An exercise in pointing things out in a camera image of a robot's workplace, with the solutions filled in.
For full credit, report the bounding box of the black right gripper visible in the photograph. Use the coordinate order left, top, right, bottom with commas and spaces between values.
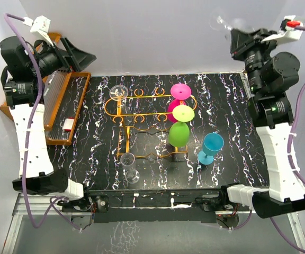
230, 29, 279, 96

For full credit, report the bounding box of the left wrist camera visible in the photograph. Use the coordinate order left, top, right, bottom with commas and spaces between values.
23, 15, 54, 46

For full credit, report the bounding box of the orange wooden shelf rack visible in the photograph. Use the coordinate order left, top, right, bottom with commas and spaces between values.
0, 33, 91, 145

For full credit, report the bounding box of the pink wine glass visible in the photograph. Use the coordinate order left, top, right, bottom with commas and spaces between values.
167, 83, 191, 123

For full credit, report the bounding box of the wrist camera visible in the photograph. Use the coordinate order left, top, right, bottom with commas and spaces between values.
261, 15, 305, 45
23, 15, 54, 46

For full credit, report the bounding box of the gold wire wine glass rack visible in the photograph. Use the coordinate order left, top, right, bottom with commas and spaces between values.
103, 87, 189, 159

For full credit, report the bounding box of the red white eraser block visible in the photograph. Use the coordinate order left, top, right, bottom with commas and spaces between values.
62, 118, 74, 132

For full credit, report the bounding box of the clear wine glass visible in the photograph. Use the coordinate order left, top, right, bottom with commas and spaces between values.
120, 152, 140, 184
109, 85, 131, 120

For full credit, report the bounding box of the blue wine glass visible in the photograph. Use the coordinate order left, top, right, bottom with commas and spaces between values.
198, 133, 224, 165

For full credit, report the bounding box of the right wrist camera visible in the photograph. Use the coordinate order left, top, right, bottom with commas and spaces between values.
261, 15, 305, 45

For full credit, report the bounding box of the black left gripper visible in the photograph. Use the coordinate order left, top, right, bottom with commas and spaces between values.
29, 36, 95, 79

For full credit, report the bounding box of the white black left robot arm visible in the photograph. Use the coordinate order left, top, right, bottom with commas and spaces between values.
0, 36, 96, 211

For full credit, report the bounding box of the green wine glass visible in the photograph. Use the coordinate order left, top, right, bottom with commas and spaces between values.
169, 105, 194, 147

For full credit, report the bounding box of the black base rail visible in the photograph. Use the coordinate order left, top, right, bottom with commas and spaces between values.
62, 188, 251, 224

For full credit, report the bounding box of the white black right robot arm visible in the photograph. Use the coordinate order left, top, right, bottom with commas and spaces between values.
219, 29, 305, 218

